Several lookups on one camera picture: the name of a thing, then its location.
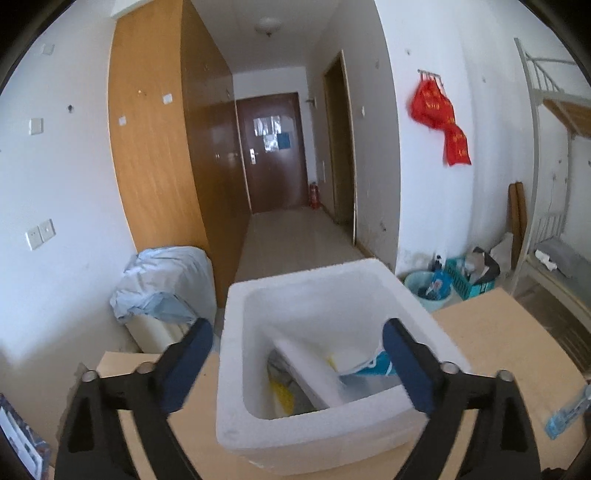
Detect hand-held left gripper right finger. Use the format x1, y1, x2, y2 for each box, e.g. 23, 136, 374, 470
382, 318, 541, 480

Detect grey bed cushion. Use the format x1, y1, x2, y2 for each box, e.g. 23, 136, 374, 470
536, 239, 587, 278

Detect blue white packet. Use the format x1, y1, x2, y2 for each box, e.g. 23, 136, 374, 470
327, 344, 393, 376

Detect wooden side door frame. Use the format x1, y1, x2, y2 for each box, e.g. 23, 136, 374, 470
322, 50, 358, 245

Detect wooden wardrobe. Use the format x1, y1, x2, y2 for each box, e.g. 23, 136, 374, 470
108, 0, 252, 308

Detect blue clear packet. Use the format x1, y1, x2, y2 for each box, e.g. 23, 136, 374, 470
545, 385, 591, 439

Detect teal plastic basket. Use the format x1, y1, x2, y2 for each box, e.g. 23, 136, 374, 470
445, 256, 499, 301

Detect printed cardboard box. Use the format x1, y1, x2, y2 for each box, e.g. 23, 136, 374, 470
0, 392, 51, 478

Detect wooden planks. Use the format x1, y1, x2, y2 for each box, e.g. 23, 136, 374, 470
508, 182, 529, 273

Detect light blue basin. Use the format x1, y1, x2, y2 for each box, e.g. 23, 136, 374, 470
404, 270, 455, 312

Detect yellow foam net sleeve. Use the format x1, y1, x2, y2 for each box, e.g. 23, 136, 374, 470
270, 378, 296, 416

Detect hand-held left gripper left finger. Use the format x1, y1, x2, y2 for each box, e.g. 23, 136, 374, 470
54, 318, 214, 480

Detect white metal bunk bed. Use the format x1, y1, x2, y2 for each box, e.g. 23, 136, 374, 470
513, 38, 591, 365

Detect white foam box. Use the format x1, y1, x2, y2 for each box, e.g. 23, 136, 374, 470
216, 258, 472, 476

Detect papers on door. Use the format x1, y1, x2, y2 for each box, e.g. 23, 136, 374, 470
253, 115, 293, 152

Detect red cloth bags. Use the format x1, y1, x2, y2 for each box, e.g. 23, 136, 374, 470
407, 76, 472, 167

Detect dark brown door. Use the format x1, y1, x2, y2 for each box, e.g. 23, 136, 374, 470
236, 92, 309, 213

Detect double wall switch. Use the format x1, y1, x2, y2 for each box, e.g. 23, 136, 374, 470
25, 219, 56, 251

